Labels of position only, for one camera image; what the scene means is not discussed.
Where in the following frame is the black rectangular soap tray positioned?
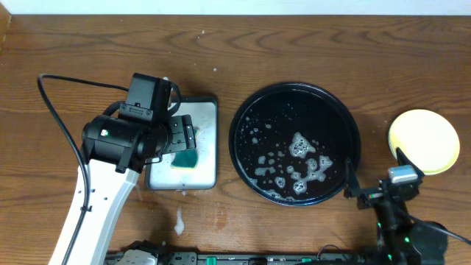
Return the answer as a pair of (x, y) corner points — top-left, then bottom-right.
(145, 96), (218, 190)

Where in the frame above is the yellow plate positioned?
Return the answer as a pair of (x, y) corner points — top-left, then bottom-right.
(388, 109), (460, 175)

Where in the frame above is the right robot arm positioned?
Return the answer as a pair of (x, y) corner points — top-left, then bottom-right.
(344, 148), (448, 264)

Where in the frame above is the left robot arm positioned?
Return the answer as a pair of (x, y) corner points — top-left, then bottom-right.
(38, 73), (196, 264)

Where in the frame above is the green yellow sponge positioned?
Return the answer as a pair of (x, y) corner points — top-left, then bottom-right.
(171, 149), (199, 169)

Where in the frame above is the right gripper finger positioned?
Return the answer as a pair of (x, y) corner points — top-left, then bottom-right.
(395, 147), (419, 170)
(344, 158), (361, 198)

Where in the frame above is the black round tray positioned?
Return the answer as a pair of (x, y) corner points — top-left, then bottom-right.
(228, 82), (361, 206)

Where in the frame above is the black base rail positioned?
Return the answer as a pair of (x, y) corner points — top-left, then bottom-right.
(104, 250), (367, 265)

